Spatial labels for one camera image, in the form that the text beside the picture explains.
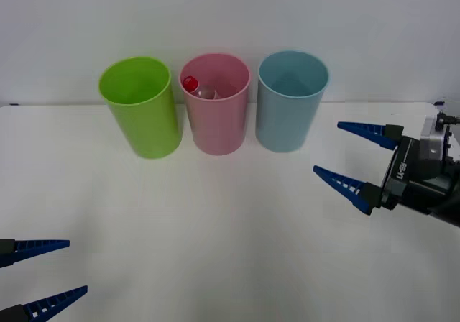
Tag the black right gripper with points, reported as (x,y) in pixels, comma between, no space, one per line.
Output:
(406,182)

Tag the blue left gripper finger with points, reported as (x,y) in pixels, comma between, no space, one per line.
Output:
(32,248)
(46,304)

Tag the clear bottle with red cap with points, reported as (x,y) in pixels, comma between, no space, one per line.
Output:
(190,82)

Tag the pale blue plastic bin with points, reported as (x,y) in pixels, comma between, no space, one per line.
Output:
(284,124)

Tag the pink plastic bin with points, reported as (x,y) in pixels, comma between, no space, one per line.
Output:
(219,128)

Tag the green plastic bin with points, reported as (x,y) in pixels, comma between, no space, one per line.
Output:
(151,128)

